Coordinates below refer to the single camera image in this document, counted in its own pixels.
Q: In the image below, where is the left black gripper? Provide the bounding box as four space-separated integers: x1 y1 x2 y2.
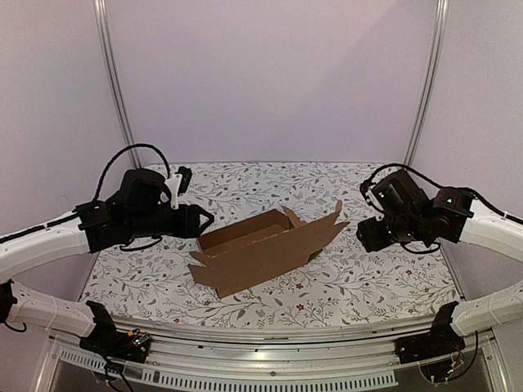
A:
127 203 214 239

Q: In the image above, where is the brown cardboard box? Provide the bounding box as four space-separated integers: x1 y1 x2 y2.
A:
189 200 348 298

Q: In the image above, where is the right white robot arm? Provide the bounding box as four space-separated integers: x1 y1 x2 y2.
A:
356 187 522 356

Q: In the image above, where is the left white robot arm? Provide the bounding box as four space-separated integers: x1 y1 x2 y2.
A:
1 202 214 354

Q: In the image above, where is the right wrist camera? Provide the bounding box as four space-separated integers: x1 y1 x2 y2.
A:
371 169 430 216

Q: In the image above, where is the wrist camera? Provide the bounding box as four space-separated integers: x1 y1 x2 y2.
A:
118 168 167 213
371 169 430 216

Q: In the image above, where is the right black camera cable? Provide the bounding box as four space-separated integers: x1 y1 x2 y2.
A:
359 163 507 217

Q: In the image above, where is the black camera cable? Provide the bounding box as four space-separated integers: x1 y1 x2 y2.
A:
359 163 507 217
92 145 172 205

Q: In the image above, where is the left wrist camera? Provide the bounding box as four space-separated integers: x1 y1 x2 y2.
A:
118 168 167 213

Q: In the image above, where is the left black camera cable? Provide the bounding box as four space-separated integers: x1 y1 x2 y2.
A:
92 145 172 205

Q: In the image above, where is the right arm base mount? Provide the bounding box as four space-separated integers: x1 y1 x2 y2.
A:
394 301 465 364

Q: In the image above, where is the front aluminium rail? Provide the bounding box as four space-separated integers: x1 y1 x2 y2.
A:
35 317 513 391

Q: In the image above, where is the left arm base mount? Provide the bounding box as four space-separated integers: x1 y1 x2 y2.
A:
79 301 152 363

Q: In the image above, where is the left aluminium frame post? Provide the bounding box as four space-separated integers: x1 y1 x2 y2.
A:
92 0 136 146

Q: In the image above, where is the aluminium frame post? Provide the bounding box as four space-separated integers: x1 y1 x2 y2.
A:
92 0 136 146
403 0 449 166

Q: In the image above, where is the right aluminium frame post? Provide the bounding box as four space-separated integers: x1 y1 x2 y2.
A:
403 0 449 166

